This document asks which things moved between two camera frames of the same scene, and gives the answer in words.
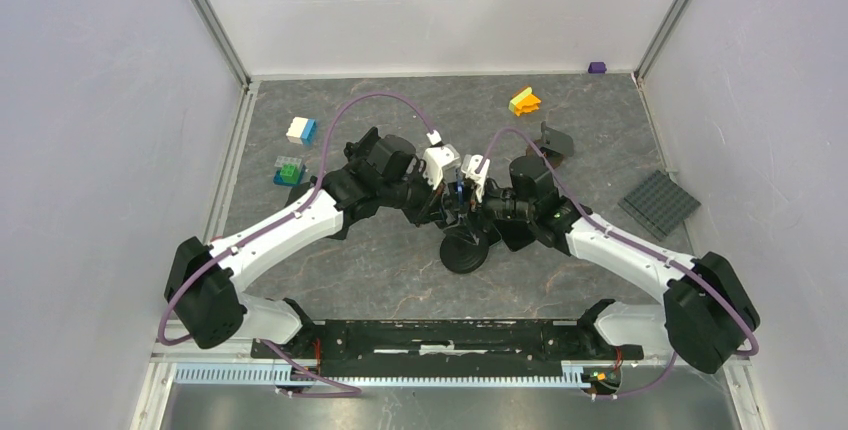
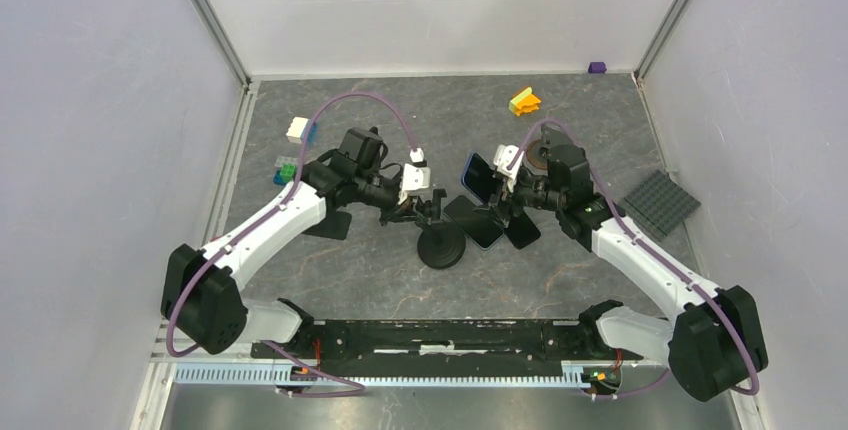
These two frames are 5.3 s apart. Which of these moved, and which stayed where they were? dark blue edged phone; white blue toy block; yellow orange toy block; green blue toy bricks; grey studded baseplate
Moved: dark blue edged phone
Stayed: yellow orange toy block; green blue toy bricks; grey studded baseplate; white blue toy block
